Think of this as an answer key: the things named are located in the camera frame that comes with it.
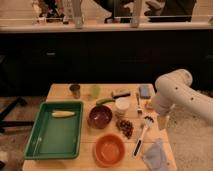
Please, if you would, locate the green cucumber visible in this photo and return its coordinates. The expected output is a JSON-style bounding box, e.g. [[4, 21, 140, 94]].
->
[[96, 98, 115, 106]]

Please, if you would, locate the yellow corn cob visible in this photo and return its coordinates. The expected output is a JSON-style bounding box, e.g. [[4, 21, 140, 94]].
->
[[52, 111, 75, 118]]

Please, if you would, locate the dark metal cup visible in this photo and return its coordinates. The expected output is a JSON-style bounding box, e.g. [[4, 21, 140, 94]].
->
[[69, 84, 80, 99]]

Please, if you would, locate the blue sponge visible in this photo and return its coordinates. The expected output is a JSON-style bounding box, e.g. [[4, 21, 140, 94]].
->
[[139, 85, 151, 99]]

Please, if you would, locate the green plastic tray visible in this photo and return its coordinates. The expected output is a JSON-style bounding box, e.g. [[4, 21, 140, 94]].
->
[[24, 101, 83, 160]]

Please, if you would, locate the grey blue cloth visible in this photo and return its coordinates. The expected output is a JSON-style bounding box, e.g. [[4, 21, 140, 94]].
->
[[142, 139, 169, 171]]

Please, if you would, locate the dark maroon bowl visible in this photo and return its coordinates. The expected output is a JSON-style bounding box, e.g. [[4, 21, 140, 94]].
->
[[88, 105, 112, 129]]

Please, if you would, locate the black white dish brush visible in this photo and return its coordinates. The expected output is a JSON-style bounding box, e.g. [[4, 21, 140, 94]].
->
[[133, 116, 154, 157]]

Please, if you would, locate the white cup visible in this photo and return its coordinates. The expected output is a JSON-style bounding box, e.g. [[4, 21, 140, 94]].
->
[[115, 97, 130, 117]]

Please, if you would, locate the green translucent cup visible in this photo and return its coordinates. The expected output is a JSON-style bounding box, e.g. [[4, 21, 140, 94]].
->
[[90, 85, 100, 99]]

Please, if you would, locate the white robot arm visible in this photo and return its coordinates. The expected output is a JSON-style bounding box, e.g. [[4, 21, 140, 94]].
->
[[151, 69, 213, 130]]

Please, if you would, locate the black office chair base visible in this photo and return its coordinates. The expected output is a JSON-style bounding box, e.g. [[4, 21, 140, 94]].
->
[[0, 96, 35, 134]]

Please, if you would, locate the orange red bowl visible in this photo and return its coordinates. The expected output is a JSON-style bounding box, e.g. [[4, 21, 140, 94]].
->
[[93, 134, 125, 167]]

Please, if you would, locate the black tan eraser block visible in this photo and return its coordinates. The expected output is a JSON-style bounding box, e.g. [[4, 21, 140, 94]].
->
[[112, 90, 131, 99]]

